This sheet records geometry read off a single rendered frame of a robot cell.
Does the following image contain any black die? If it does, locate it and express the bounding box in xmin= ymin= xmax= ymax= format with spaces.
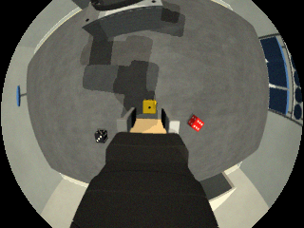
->
xmin=94 ymin=130 xmax=107 ymax=143

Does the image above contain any yellow die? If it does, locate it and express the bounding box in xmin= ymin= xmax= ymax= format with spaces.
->
xmin=142 ymin=100 xmax=157 ymax=114

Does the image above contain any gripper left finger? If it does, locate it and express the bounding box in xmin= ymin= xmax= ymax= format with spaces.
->
xmin=117 ymin=107 xmax=137 ymax=132

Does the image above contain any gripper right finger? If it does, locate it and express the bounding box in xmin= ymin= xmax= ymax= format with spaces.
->
xmin=161 ymin=108 xmax=180 ymax=135

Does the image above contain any tan square mat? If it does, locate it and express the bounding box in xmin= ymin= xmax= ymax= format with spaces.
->
xmin=130 ymin=118 xmax=166 ymax=133

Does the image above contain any red die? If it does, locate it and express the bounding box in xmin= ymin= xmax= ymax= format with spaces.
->
xmin=188 ymin=115 xmax=204 ymax=131

